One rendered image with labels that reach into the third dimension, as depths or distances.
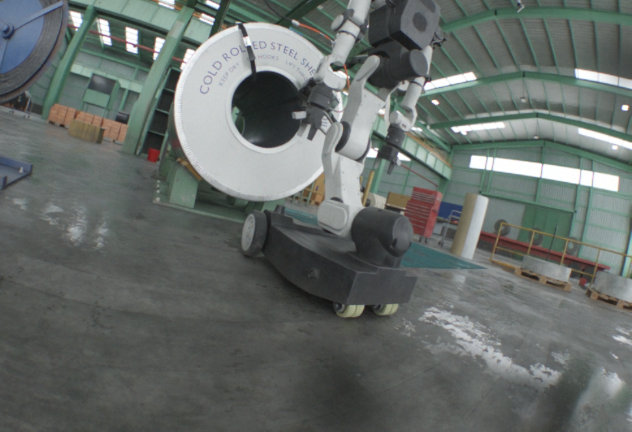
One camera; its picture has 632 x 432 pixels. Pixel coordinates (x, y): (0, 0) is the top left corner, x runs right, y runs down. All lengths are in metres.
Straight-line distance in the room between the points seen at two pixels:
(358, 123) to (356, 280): 0.67
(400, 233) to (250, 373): 0.56
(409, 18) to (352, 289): 1.06
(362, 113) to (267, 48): 0.89
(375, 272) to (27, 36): 1.75
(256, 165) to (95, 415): 1.52
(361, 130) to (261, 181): 0.79
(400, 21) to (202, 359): 1.25
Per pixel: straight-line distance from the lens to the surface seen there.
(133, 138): 6.18
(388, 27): 1.22
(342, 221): 0.89
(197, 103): 1.58
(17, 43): 1.56
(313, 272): 0.80
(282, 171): 1.74
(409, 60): 1.04
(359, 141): 1.13
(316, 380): 0.54
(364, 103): 1.15
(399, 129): 1.28
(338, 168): 1.09
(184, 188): 1.76
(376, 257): 0.81
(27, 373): 0.47
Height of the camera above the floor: 0.34
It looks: level
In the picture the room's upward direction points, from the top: 17 degrees clockwise
